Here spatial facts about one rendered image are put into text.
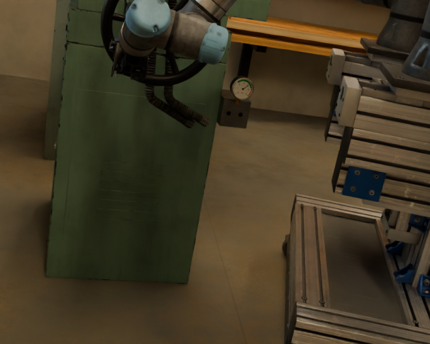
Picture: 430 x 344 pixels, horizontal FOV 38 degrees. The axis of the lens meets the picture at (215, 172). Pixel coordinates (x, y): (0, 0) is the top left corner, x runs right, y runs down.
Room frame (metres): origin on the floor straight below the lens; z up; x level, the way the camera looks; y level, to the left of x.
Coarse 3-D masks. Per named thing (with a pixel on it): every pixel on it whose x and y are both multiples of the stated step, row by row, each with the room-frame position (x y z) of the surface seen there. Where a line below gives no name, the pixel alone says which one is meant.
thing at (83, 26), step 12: (72, 0) 1.82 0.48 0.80; (72, 12) 1.65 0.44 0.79; (84, 12) 1.66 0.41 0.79; (96, 12) 1.67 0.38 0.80; (72, 24) 1.65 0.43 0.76; (84, 24) 1.66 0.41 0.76; (96, 24) 1.67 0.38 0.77; (120, 24) 1.68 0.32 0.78; (72, 36) 1.65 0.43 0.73; (84, 36) 1.66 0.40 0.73; (96, 36) 1.67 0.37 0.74; (228, 36) 1.76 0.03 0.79; (228, 48) 1.76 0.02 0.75
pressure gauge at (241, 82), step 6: (234, 78) 1.73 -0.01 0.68; (240, 78) 1.71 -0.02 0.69; (246, 78) 1.71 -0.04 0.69; (234, 84) 1.70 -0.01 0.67; (240, 84) 1.71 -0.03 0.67; (246, 84) 1.71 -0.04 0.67; (252, 84) 1.71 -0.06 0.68; (234, 90) 1.71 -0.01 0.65; (240, 90) 1.71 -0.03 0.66; (246, 90) 1.71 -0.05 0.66; (252, 90) 1.72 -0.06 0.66; (234, 96) 1.70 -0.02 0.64; (240, 96) 1.71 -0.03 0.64; (246, 96) 1.72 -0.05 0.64
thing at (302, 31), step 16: (240, 32) 3.82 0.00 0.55; (256, 32) 3.84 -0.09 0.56; (272, 32) 3.78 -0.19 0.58; (288, 32) 3.79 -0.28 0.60; (304, 32) 3.83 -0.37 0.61; (320, 32) 3.88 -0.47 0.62; (336, 32) 3.95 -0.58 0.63; (352, 32) 4.13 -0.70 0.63; (256, 48) 3.84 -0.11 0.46; (288, 48) 3.79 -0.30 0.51; (304, 48) 3.80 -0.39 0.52; (320, 48) 3.82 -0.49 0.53; (352, 48) 3.96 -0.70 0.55; (240, 64) 4.20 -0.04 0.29
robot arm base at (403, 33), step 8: (392, 16) 1.93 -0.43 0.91; (400, 16) 1.91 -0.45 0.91; (408, 16) 1.90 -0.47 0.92; (392, 24) 1.92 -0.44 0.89; (400, 24) 1.90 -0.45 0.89; (408, 24) 1.89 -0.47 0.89; (416, 24) 1.89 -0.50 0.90; (384, 32) 1.93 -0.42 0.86; (392, 32) 1.91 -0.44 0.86; (400, 32) 1.89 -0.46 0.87; (408, 32) 1.89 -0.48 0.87; (416, 32) 1.89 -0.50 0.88; (384, 40) 1.91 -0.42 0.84; (392, 40) 1.89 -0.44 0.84; (400, 40) 1.88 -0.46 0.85; (408, 40) 1.88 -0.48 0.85; (416, 40) 1.88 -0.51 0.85; (392, 48) 1.89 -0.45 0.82; (400, 48) 1.88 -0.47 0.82; (408, 48) 1.88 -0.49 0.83
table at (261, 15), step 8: (128, 0) 1.59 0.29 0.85; (168, 0) 1.62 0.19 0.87; (240, 0) 1.76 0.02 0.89; (248, 0) 1.77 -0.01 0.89; (256, 0) 1.77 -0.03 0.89; (264, 0) 1.78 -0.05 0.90; (232, 8) 1.76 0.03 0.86; (240, 8) 1.76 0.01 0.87; (248, 8) 1.77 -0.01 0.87; (256, 8) 1.77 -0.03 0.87; (264, 8) 1.78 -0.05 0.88; (232, 16) 1.76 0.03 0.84; (240, 16) 1.76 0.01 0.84; (248, 16) 1.77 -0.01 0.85; (256, 16) 1.78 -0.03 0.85; (264, 16) 1.78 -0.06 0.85
